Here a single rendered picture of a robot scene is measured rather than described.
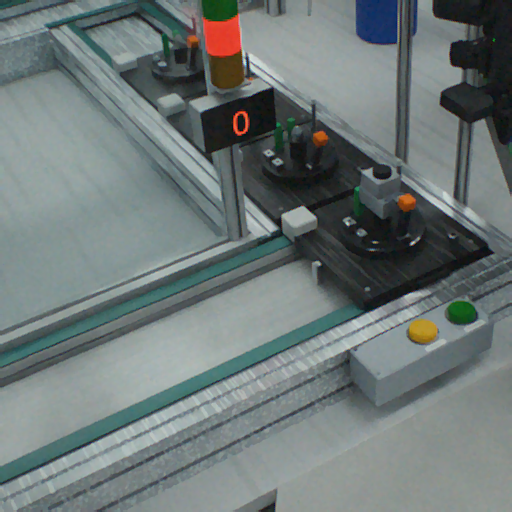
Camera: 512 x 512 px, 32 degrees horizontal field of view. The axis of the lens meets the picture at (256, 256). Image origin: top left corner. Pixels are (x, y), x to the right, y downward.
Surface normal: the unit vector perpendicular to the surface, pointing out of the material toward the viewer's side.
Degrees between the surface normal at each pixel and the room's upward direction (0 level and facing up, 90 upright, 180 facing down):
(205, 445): 90
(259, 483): 0
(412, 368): 90
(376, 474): 0
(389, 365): 0
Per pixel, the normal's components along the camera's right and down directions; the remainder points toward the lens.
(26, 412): -0.08, -0.78
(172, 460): 0.50, 0.51
